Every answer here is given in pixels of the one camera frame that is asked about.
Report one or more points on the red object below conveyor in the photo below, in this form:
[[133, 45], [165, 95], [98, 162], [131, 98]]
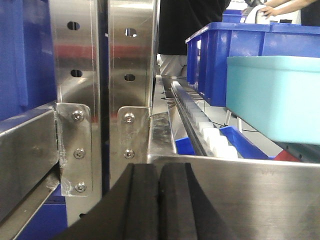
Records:
[[285, 156]]

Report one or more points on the large blue plastic crate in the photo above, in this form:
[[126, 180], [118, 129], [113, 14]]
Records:
[[209, 48]]

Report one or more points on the blue bin on left shelf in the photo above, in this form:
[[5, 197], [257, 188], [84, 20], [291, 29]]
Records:
[[27, 71]]

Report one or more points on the teal plastic bin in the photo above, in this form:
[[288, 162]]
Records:
[[279, 96]]

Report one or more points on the bare hand of second person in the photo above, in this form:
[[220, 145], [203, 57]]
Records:
[[269, 11]]

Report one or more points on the person in black shirt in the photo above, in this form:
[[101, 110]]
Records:
[[179, 20]]

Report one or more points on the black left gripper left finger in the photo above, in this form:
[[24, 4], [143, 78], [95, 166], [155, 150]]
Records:
[[129, 211]]

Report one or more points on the small blue bin below conveyor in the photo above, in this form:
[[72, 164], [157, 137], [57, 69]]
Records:
[[237, 139]]

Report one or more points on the white device under hand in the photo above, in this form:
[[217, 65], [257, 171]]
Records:
[[254, 15]]

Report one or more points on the stainless steel shelf frame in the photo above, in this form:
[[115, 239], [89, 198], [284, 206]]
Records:
[[108, 114]]

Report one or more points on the white roller conveyor rail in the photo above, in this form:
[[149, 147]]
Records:
[[205, 137]]

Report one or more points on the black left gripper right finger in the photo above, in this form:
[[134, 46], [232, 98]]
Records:
[[185, 212]]

